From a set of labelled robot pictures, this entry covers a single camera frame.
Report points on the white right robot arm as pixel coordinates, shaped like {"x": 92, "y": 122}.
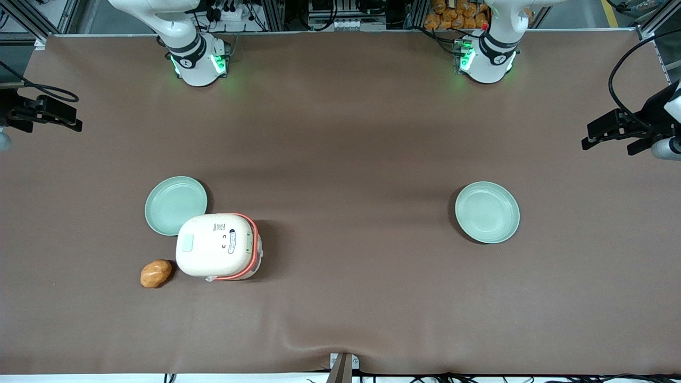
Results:
{"x": 194, "y": 58}

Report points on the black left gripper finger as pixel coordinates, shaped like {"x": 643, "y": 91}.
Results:
{"x": 614, "y": 122}
{"x": 606, "y": 141}

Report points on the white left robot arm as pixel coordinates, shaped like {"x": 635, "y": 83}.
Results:
{"x": 489, "y": 61}

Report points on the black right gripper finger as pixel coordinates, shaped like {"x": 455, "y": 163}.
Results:
{"x": 61, "y": 124}
{"x": 56, "y": 108}

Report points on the orange bread pile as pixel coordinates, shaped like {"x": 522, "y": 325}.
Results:
{"x": 452, "y": 13}

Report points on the pale green plate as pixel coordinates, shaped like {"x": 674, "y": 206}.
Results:
{"x": 487, "y": 213}
{"x": 173, "y": 202}

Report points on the white rice cooker orange rim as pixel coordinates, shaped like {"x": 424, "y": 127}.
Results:
{"x": 215, "y": 247}

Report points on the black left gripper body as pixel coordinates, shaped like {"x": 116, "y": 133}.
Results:
{"x": 652, "y": 111}

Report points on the brown potato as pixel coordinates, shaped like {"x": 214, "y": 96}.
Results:
{"x": 156, "y": 274}

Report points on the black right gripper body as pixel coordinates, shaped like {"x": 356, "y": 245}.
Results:
{"x": 10, "y": 110}

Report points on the brown table cover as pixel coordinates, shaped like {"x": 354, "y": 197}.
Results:
{"x": 340, "y": 149}

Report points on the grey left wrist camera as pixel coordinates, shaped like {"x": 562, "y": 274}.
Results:
{"x": 666, "y": 149}

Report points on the grey equipment box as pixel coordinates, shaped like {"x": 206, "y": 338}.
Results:
{"x": 346, "y": 16}

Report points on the aluminium frame post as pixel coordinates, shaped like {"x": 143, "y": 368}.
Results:
{"x": 32, "y": 18}
{"x": 657, "y": 18}

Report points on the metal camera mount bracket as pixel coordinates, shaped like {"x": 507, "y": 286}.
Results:
{"x": 343, "y": 367}

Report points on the white power strip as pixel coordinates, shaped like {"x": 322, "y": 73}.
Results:
{"x": 229, "y": 16}

